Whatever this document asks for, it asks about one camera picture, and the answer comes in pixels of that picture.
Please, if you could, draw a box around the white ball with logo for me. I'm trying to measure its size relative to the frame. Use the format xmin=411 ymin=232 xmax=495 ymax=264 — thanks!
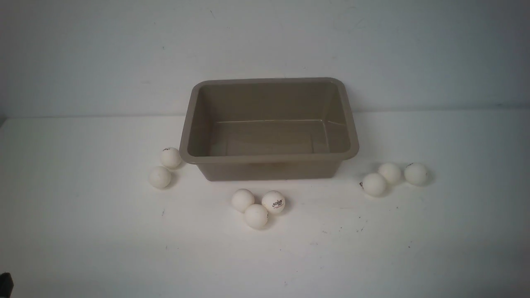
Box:
xmin=261 ymin=190 xmax=286 ymax=215

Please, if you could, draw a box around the taupe plastic bin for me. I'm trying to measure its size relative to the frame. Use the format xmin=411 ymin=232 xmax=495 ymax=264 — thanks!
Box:
xmin=179 ymin=77 xmax=360 ymax=181

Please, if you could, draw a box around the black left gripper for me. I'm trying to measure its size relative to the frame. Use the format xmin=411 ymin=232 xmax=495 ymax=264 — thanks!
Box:
xmin=0 ymin=273 xmax=14 ymax=298

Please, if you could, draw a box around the white ball front bottom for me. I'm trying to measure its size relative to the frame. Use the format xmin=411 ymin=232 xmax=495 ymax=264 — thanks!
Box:
xmin=244 ymin=204 xmax=268 ymax=229

